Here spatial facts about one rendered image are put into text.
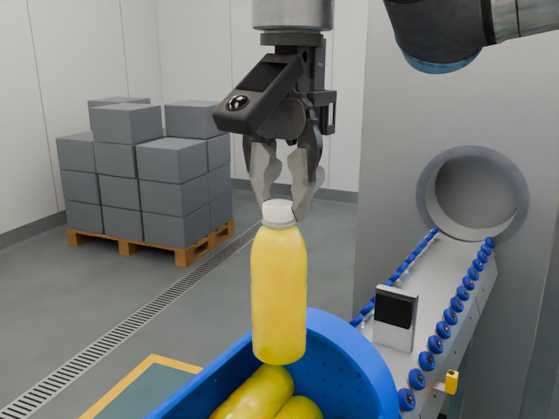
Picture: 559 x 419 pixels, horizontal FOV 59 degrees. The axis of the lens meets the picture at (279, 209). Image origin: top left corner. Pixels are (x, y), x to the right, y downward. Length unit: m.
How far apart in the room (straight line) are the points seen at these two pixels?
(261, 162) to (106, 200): 3.67
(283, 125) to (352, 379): 0.46
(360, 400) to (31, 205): 4.26
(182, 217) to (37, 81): 1.86
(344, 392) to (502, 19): 0.60
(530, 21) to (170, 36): 5.63
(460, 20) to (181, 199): 3.31
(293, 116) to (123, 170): 3.49
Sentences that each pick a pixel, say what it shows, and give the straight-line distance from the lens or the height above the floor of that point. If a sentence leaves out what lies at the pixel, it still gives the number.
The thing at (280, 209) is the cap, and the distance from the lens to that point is 0.57.
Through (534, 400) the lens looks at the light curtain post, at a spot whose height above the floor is 0.82.
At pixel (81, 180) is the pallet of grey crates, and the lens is 4.33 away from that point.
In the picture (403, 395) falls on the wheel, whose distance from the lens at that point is 1.08.
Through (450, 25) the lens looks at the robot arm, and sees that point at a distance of 0.57.
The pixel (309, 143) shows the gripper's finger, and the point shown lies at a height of 1.54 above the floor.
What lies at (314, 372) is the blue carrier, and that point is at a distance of 0.88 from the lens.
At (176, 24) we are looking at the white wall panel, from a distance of 6.02.
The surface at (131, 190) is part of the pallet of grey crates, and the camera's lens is 4.01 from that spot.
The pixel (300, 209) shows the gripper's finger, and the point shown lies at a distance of 0.58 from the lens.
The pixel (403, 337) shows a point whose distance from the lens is 1.27.
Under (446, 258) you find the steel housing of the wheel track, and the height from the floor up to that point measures 0.93.
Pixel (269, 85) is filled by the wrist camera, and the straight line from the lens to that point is 0.52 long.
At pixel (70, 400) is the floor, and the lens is 2.77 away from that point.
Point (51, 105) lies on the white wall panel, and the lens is 4.97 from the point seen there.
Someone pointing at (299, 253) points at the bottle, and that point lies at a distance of 0.59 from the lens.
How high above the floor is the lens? 1.64
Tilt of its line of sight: 18 degrees down
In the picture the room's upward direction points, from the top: straight up
